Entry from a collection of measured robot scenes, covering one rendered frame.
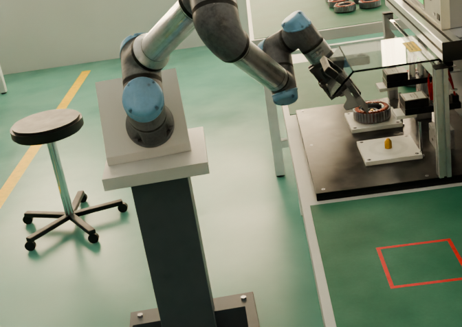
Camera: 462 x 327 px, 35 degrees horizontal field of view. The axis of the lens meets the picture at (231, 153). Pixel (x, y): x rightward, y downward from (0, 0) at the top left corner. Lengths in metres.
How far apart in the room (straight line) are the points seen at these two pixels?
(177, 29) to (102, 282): 1.49
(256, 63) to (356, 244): 0.57
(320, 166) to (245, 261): 1.19
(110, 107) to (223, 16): 0.68
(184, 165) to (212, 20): 0.55
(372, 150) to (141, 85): 0.67
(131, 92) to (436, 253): 0.97
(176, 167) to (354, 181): 0.57
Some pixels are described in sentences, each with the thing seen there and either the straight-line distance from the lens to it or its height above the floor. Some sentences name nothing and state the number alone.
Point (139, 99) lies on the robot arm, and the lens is 2.08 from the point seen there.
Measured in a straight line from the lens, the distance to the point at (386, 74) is 2.18.
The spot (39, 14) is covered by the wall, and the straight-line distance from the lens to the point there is 6.92.
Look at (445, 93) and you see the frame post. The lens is 1.78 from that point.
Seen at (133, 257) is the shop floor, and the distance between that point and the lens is 3.29.
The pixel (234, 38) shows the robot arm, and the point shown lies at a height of 1.16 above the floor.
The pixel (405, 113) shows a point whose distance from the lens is 1.96.
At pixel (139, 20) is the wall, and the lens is 6.75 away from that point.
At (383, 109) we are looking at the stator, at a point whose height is 0.82.
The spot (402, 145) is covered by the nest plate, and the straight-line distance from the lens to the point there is 2.03.
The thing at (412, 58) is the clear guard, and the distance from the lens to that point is 1.81.
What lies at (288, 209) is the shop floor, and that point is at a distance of 3.45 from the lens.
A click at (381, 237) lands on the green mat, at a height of 0.75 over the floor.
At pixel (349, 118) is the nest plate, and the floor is 0.78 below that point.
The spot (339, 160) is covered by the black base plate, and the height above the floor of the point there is 0.77.
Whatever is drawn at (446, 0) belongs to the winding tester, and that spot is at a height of 1.19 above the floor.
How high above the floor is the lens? 1.58
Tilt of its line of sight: 22 degrees down
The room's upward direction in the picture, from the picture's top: 9 degrees counter-clockwise
